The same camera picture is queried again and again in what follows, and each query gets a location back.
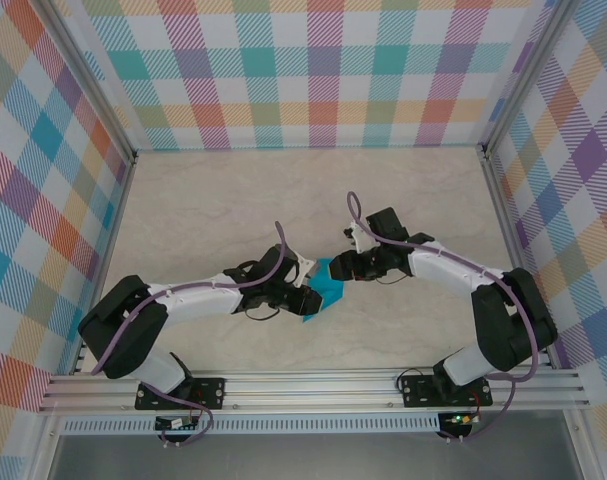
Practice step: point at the circuit board with green light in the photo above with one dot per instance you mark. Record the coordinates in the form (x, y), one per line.
(458, 419)

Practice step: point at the aluminium table side rail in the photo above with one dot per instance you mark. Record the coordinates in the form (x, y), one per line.
(106, 265)
(500, 200)

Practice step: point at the aluminium frame leg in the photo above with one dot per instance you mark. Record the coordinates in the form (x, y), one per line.
(580, 450)
(45, 450)

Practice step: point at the aluminium mounting rail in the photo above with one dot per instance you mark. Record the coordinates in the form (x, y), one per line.
(308, 387)

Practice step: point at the grey metal shelf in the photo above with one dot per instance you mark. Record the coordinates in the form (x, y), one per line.
(308, 460)

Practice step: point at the blue paper sheet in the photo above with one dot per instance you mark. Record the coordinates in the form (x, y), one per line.
(333, 290)

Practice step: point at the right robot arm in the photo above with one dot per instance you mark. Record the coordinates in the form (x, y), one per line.
(443, 265)

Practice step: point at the small black circuit board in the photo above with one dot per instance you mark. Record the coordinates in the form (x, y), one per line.
(175, 424)

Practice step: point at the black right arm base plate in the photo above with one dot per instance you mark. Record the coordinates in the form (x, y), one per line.
(415, 392)

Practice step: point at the aluminium frame post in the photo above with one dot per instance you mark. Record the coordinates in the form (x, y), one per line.
(520, 75)
(102, 82)

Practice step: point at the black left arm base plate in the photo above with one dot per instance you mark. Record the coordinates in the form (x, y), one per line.
(213, 392)

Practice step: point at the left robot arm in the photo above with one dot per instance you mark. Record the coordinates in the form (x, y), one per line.
(203, 300)

